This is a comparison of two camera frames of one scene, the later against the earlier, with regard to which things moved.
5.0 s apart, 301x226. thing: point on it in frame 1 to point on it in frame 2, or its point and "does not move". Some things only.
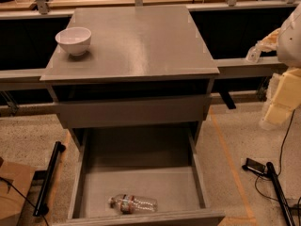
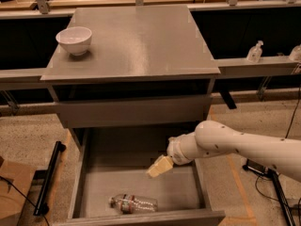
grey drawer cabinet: (145, 68) does not move
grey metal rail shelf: (227, 68) does not move
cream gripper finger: (270, 42) to (182, 150)
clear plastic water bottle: (128, 203) does not move
